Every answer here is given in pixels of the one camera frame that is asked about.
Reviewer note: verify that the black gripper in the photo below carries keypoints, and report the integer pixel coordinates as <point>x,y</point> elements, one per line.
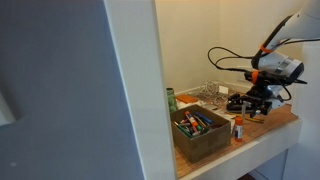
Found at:
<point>266,88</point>

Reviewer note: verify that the green glass jar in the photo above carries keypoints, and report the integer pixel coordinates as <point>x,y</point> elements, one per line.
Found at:
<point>171,99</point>

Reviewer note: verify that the yellow pencil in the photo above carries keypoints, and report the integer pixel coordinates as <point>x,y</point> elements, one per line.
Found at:
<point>256,118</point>
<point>251,120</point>

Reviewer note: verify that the white papers stack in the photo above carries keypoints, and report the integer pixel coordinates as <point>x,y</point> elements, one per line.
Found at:
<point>211,107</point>

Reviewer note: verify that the green marker in box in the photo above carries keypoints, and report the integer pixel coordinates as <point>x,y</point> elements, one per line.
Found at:
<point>183,130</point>

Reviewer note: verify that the blue marker in box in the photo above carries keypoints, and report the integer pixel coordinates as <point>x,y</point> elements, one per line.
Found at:
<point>204,118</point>

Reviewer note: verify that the orange cap glue stick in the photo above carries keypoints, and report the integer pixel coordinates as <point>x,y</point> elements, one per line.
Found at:
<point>238,128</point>

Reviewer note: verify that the orange notepad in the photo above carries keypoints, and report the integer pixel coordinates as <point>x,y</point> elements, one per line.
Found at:
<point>186,98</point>

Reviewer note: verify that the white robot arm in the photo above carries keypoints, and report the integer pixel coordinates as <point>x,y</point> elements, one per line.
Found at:
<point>247,23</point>

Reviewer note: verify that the orange marker in box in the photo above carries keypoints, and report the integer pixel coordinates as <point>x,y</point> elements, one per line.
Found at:
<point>191,119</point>

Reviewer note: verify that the white upright tube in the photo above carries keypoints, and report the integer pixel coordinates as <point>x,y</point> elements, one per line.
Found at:
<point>244,105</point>

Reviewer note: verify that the brown cardboard box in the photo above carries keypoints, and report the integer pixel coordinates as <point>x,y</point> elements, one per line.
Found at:
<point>214,137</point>

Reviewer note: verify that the black glasses case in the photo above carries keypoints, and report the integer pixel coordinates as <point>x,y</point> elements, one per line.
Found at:
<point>237,108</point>

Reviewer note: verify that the white power adapter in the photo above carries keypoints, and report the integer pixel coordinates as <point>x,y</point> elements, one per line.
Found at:
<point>223,89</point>

